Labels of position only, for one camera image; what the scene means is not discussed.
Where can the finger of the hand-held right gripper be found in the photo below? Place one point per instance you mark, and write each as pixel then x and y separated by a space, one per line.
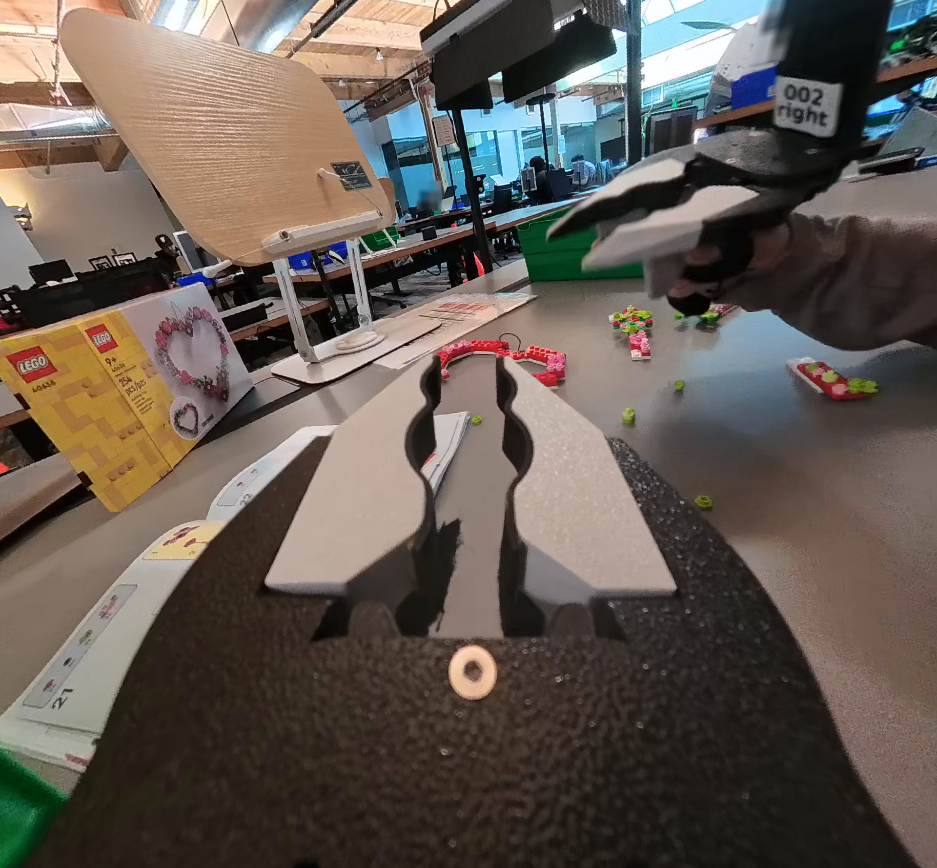
pixel 622 194
pixel 659 234

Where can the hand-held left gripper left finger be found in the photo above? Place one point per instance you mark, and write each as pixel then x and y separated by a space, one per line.
pixel 359 487

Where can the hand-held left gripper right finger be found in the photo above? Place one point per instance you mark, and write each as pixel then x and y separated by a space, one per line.
pixel 578 502

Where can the pink green lego flower cluster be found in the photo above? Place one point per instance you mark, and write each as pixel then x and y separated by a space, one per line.
pixel 635 326

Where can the red pink lego heart assembly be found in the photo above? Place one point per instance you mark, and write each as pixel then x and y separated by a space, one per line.
pixel 542 359

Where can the person's right forearm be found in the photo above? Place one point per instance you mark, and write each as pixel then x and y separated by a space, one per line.
pixel 849 275

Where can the red lego plate with green pieces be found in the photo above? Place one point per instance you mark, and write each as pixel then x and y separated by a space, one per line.
pixel 831 379

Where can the lego instruction booklet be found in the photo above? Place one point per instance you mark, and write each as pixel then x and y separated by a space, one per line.
pixel 124 612

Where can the yellow lego box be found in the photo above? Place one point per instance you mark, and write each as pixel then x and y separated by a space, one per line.
pixel 95 414

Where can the person's right hand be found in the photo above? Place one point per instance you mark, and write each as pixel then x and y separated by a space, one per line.
pixel 772 249

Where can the green plastic bin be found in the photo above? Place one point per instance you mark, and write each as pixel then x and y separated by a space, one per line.
pixel 564 253
pixel 26 809

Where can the black light stand pole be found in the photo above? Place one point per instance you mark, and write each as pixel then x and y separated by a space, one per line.
pixel 468 194

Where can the flat paper sheet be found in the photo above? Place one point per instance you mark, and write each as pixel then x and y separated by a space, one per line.
pixel 454 326

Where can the long wooden desk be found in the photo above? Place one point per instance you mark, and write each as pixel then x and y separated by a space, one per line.
pixel 439 234

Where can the black and white overhead light box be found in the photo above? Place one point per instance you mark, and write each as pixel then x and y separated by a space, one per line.
pixel 512 26

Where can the blue storage bin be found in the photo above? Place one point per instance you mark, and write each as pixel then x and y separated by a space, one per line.
pixel 318 256

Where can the wooden book stand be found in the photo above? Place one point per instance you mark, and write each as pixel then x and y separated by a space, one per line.
pixel 219 143

